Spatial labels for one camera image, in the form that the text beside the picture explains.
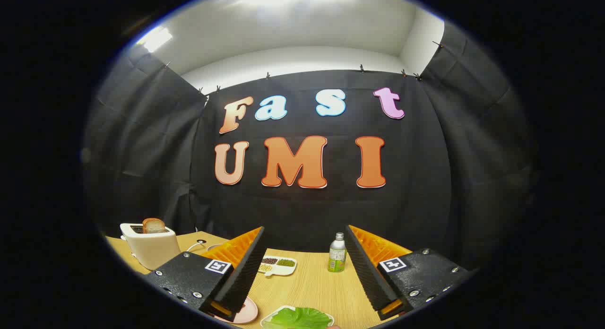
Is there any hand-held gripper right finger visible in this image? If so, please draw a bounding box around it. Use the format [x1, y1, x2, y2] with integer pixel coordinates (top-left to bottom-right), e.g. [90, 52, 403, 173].
[344, 225, 476, 321]

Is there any green lettuce leaf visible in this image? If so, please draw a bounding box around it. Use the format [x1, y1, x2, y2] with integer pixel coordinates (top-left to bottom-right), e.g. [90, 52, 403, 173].
[265, 307, 331, 329]

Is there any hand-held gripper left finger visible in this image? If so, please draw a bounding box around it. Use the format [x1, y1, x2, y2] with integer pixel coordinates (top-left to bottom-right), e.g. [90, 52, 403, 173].
[144, 226, 265, 323]

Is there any green label metal bottle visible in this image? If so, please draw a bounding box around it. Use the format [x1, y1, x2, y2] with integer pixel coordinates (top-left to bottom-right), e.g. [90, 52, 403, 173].
[328, 233, 347, 273]

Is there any black backdrop cloth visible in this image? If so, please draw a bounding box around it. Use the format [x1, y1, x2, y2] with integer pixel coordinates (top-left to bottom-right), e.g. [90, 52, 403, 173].
[83, 22, 539, 273]

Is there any white toaster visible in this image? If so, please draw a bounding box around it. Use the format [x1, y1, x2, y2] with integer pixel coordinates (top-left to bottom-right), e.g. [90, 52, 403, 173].
[120, 223, 182, 271]

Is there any white divided dish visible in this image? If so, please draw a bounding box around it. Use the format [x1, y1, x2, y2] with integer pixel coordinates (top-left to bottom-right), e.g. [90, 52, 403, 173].
[258, 256, 297, 277]

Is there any ceiling light panel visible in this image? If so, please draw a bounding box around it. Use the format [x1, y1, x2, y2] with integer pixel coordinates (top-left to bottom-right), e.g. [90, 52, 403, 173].
[137, 26, 173, 53]

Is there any white rounded square plate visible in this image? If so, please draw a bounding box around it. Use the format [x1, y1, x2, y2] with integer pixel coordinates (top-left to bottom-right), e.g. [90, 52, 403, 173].
[260, 305, 335, 329]

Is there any pink round plate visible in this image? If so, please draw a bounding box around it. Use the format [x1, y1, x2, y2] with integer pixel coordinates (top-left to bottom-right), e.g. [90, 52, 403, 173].
[215, 296, 259, 325]

